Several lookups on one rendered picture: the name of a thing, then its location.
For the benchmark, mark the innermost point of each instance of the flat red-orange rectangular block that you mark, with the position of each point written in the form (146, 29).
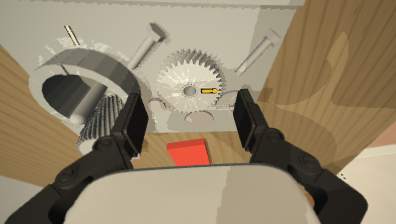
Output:
(191, 152)

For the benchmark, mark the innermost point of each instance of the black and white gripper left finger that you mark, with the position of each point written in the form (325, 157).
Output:
(51, 204)

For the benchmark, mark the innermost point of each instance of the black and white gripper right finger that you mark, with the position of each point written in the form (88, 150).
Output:
(335, 201)

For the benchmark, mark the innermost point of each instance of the grey hex-head bolt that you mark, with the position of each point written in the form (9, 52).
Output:
(271, 37)
(155, 34)

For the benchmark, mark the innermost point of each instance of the white gear with orange arrow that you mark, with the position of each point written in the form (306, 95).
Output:
(188, 82)

